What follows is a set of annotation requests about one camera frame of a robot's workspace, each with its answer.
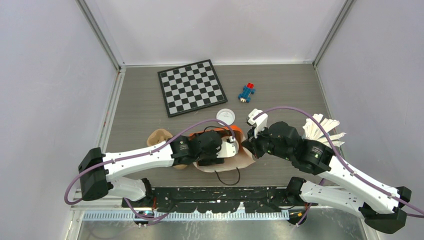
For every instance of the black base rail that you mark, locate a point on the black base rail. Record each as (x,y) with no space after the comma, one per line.
(254,199)

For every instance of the orange paper bag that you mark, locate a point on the orange paper bag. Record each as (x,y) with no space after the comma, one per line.
(228,160)

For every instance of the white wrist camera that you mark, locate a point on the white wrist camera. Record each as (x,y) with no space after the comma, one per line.
(229,147)
(258,121)

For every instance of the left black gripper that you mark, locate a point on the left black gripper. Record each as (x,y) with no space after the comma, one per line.
(212,158)

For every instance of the white plastic cup lid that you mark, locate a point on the white plastic cup lid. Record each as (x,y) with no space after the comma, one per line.
(226,115)

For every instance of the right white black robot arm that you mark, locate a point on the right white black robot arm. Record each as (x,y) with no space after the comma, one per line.
(378,204)

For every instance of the brown pulp cup carrier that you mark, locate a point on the brown pulp cup carrier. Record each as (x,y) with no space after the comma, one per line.
(162,135)

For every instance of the white paper-wrapped straws bundle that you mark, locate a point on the white paper-wrapped straws bundle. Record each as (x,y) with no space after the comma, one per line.
(313,132)

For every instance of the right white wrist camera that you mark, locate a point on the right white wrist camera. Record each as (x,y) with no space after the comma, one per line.
(258,121)

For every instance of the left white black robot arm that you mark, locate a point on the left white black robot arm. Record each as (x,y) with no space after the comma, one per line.
(105,174)

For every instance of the black white chessboard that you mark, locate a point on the black white chessboard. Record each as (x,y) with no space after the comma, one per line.
(190,88)

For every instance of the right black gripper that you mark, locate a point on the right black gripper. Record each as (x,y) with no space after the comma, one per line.
(252,142)

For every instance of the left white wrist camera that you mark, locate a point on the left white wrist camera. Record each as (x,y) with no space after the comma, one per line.
(229,147)

